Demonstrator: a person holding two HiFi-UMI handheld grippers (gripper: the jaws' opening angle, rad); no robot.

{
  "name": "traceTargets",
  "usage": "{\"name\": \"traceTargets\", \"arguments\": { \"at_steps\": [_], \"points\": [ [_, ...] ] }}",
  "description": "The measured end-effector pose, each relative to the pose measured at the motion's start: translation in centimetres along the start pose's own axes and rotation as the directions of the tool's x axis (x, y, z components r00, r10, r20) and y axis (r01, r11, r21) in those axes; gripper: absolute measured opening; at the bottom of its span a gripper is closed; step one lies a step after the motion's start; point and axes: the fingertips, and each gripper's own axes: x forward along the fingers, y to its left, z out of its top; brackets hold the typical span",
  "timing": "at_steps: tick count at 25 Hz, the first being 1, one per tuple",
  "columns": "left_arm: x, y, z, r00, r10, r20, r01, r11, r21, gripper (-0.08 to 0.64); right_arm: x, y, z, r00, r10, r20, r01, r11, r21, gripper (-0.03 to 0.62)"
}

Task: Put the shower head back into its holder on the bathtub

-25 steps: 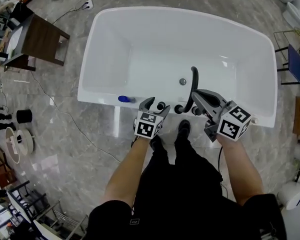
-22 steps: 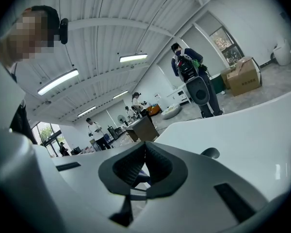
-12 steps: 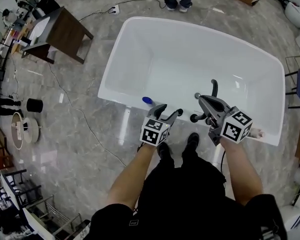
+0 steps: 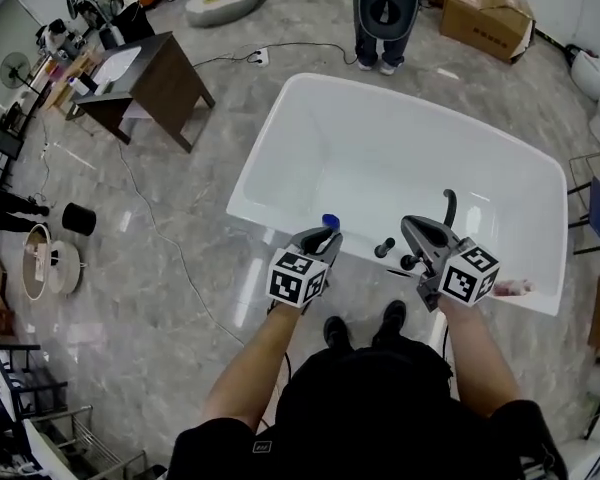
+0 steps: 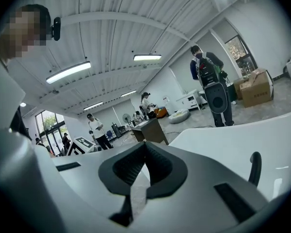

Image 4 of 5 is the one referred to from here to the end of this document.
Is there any person's right black shoe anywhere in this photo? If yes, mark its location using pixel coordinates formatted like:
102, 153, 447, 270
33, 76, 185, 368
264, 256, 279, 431
371, 299, 408, 345

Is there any large open cardboard box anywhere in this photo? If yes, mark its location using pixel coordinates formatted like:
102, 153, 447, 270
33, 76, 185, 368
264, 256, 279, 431
439, 0, 537, 65

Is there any round beige disc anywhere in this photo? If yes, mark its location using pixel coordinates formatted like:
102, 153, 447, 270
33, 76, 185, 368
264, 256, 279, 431
20, 223, 49, 301

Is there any grey beanbag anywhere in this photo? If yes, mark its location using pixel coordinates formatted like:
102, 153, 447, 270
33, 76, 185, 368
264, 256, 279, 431
185, 0, 269, 29

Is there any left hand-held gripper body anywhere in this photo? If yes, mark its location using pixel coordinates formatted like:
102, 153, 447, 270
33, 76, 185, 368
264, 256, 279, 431
265, 241, 332, 315

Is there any person's black shoe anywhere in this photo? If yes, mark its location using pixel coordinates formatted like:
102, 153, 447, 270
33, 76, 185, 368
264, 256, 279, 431
324, 315, 354, 352
371, 299, 408, 345

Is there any person's right forearm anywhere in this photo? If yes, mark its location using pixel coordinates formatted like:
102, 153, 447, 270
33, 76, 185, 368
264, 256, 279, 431
436, 294, 524, 415

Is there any round white basin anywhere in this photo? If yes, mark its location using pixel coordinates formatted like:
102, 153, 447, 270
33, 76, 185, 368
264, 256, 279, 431
46, 239, 87, 297

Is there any person's black clothing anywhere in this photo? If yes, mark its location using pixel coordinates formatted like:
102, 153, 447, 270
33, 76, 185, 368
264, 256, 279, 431
166, 345, 569, 480

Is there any black metal rack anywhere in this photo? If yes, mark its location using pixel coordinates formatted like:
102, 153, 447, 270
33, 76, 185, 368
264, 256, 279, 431
0, 342, 69, 420

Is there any gold wire chair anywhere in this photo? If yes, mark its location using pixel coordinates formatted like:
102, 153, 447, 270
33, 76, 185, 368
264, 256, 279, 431
568, 148, 600, 195

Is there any white bathtub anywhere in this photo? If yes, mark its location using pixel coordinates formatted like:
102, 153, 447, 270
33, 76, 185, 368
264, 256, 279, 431
225, 72, 569, 318

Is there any black floor cable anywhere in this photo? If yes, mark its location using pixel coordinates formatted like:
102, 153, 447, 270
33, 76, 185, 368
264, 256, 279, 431
192, 41, 359, 69

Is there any white sink basin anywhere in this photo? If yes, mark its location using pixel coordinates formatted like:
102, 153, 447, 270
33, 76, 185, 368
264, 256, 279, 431
93, 44, 143, 85

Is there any grey floor cable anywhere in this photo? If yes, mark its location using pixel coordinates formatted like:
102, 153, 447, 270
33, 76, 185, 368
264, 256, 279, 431
116, 139, 247, 347

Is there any silver wire rack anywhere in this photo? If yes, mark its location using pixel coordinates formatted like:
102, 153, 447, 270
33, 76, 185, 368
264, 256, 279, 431
26, 404, 149, 480

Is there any black curved faucet spout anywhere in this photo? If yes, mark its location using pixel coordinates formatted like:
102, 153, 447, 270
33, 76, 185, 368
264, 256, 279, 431
400, 188, 460, 271

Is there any white egg-shaped toilet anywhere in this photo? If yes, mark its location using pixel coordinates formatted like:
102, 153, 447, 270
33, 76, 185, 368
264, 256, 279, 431
570, 49, 600, 102

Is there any black standing fan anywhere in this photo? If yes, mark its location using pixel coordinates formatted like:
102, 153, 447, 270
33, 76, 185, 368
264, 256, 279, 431
0, 51, 49, 114

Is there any person's left forearm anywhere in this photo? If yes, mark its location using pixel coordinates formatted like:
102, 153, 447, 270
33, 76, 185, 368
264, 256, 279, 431
199, 299, 304, 433

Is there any white smart toilet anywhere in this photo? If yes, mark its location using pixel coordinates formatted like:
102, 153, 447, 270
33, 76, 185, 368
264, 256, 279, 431
569, 442, 600, 480

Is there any dark wooden vanity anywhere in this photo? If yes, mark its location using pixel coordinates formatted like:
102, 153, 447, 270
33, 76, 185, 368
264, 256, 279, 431
71, 31, 217, 155

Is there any person's left black shoe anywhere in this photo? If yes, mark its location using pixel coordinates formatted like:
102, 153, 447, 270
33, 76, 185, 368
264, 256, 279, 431
324, 315, 354, 352

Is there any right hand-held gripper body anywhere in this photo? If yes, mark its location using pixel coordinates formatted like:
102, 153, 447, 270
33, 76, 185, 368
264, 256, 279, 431
416, 237, 502, 312

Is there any pink bottle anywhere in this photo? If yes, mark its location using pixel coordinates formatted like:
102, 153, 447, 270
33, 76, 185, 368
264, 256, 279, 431
491, 278, 538, 298

